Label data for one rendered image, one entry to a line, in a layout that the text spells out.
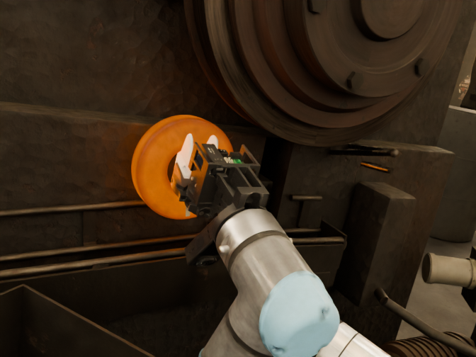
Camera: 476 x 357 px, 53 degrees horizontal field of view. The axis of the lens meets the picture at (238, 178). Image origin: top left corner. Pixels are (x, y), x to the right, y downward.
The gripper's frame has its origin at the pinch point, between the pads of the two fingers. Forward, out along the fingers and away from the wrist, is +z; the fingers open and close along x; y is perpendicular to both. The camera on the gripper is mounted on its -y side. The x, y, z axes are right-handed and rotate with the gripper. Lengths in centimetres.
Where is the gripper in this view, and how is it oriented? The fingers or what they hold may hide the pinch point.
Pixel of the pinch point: (186, 155)
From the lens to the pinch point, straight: 70.5
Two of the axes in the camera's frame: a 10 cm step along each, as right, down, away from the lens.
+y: 2.8, -8.3, -4.9
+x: -8.8, -0.2, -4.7
